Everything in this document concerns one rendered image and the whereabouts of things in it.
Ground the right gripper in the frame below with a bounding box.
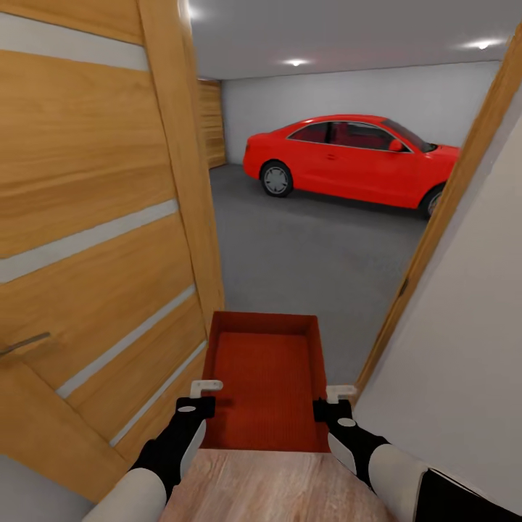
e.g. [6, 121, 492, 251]
[313, 398, 357, 425]

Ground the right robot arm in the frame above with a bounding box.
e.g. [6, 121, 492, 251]
[313, 385, 522, 522]

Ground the storage box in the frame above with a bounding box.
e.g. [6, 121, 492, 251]
[199, 310, 331, 453]

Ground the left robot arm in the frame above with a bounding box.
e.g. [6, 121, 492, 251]
[81, 379, 223, 522]

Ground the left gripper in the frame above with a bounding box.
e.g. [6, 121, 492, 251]
[175, 397, 215, 418]

